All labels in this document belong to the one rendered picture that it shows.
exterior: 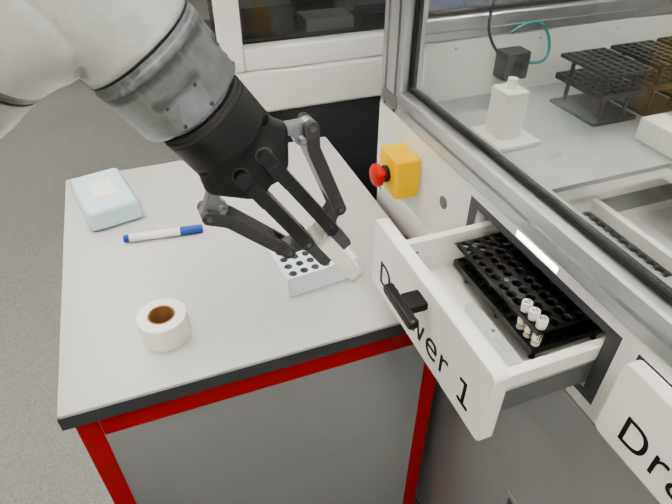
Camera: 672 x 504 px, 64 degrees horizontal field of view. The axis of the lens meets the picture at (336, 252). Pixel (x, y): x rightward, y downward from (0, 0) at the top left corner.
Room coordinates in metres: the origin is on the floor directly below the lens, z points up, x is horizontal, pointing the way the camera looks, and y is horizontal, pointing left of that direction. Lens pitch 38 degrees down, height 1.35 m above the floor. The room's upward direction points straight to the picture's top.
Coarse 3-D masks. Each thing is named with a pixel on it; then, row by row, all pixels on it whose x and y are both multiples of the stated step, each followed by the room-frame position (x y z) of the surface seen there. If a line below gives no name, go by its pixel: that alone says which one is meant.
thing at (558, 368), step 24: (408, 240) 0.60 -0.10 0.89; (432, 240) 0.60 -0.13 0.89; (456, 240) 0.61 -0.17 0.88; (432, 264) 0.60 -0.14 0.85; (456, 288) 0.56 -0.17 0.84; (504, 336) 0.47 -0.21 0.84; (600, 336) 0.47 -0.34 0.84; (528, 360) 0.43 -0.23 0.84; (552, 360) 0.38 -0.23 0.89; (576, 360) 0.39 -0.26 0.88; (528, 384) 0.37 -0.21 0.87; (552, 384) 0.38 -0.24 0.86; (504, 408) 0.36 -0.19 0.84
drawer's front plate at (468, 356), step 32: (384, 224) 0.59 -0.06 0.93; (384, 256) 0.57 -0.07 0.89; (416, 256) 0.52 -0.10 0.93; (416, 288) 0.48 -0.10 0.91; (448, 320) 0.41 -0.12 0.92; (448, 352) 0.40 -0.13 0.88; (480, 352) 0.36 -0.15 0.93; (448, 384) 0.39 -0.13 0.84; (480, 384) 0.35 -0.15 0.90; (480, 416) 0.34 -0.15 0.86
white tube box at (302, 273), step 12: (300, 252) 0.69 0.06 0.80; (348, 252) 0.69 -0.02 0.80; (276, 264) 0.66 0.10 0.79; (288, 264) 0.66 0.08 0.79; (300, 264) 0.67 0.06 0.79; (312, 264) 0.66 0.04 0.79; (276, 276) 0.67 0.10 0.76; (288, 276) 0.63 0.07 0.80; (300, 276) 0.63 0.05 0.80; (312, 276) 0.64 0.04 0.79; (324, 276) 0.65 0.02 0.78; (336, 276) 0.66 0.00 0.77; (288, 288) 0.62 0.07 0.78; (300, 288) 0.63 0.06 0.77; (312, 288) 0.64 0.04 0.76
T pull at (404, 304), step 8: (384, 288) 0.48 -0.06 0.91; (392, 288) 0.48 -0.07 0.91; (392, 296) 0.46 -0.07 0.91; (400, 296) 0.46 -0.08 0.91; (408, 296) 0.46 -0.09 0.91; (416, 296) 0.46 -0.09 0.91; (392, 304) 0.46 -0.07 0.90; (400, 304) 0.45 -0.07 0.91; (408, 304) 0.45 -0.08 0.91; (416, 304) 0.45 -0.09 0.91; (424, 304) 0.45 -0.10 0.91; (400, 312) 0.44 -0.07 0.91; (408, 312) 0.44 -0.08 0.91; (416, 312) 0.45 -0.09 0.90; (408, 320) 0.43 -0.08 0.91; (416, 320) 0.43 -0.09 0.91; (408, 328) 0.42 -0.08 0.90
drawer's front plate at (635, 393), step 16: (624, 368) 0.35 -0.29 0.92; (640, 368) 0.34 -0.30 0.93; (624, 384) 0.34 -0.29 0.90; (640, 384) 0.33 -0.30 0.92; (656, 384) 0.32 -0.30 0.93; (608, 400) 0.35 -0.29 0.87; (624, 400) 0.34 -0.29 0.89; (640, 400) 0.32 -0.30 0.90; (656, 400) 0.31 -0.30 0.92; (608, 416) 0.34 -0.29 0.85; (624, 416) 0.33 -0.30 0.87; (640, 416) 0.32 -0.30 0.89; (656, 416) 0.31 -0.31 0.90; (608, 432) 0.34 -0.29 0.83; (656, 432) 0.30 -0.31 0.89; (624, 448) 0.32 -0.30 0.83; (640, 448) 0.30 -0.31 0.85; (656, 448) 0.29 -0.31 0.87; (640, 464) 0.30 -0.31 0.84; (656, 480) 0.28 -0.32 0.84; (656, 496) 0.27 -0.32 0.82
